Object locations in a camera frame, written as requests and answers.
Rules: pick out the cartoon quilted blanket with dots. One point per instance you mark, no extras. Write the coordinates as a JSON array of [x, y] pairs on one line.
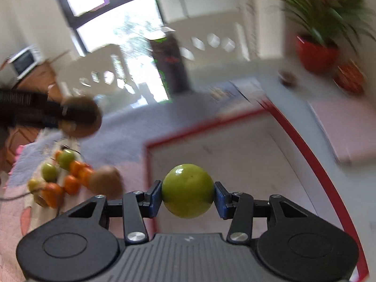
[[123, 135]]

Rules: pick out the red plant pot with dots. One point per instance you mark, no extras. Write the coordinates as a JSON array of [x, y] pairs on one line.
[[316, 58]]

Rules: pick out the red lidded tea cup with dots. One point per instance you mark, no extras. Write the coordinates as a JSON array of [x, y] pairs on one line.
[[349, 78]]

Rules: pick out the green potted plant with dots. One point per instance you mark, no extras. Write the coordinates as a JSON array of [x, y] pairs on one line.
[[326, 21]]

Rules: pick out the orange mandarin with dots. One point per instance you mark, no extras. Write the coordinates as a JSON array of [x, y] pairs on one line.
[[71, 185], [53, 194]]

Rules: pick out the red cardboard box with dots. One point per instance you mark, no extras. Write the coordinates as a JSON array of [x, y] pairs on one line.
[[258, 153]]

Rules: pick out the white microwave oven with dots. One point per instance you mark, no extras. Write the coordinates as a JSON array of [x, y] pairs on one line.
[[25, 61]]

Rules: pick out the pink tablet case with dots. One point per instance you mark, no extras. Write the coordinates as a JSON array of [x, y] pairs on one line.
[[348, 126]]

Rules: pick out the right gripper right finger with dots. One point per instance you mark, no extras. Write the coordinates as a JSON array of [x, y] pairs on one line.
[[241, 208]]

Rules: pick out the black grey bin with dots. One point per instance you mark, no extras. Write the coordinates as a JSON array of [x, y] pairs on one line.
[[168, 60]]

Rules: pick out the brown kiwi on blanket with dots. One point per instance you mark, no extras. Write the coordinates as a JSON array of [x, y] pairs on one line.
[[106, 181]]

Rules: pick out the green apple on blanket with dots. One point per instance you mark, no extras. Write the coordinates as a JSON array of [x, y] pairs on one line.
[[66, 157]]

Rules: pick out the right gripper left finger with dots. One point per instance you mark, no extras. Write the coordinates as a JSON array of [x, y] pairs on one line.
[[133, 208]]

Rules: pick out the white cutout chair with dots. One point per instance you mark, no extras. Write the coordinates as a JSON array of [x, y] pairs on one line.
[[102, 72]]

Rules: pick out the small green apple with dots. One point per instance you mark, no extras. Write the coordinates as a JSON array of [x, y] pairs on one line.
[[49, 172]]

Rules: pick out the small sauce cup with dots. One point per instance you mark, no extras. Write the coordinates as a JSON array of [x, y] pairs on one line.
[[287, 78]]

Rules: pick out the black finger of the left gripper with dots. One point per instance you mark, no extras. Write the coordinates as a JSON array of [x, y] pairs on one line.
[[31, 109]]

